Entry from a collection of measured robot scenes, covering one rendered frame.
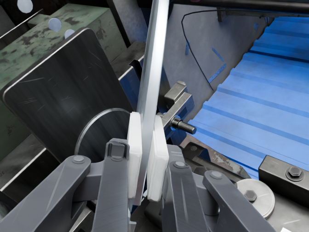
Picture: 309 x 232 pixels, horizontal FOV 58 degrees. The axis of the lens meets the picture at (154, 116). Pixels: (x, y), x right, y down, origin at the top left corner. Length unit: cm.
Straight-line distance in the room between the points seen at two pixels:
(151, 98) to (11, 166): 36
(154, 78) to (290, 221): 27
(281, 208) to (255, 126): 165
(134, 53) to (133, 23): 7
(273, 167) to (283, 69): 209
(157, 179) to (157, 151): 2
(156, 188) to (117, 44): 46
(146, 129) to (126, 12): 44
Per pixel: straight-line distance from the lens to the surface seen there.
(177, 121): 59
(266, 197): 39
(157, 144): 16
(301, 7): 115
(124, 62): 56
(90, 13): 58
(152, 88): 18
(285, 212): 39
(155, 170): 15
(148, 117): 18
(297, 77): 237
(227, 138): 194
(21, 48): 59
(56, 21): 51
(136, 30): 62
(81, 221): 54
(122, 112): 44
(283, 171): 38
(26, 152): 50
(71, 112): 39
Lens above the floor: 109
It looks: 37 degrees down
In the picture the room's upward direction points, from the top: 113 degrees clockwise
